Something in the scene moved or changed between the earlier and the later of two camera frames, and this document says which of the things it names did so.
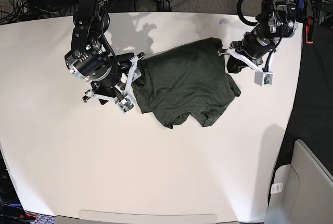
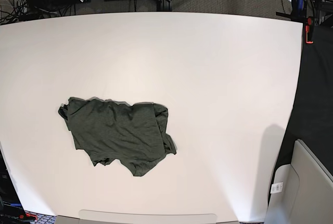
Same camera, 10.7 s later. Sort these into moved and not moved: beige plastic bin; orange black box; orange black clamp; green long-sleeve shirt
Moved: green long-sleeve shirt
Not moved: beige plastic bin; orange black box; orange black clamp
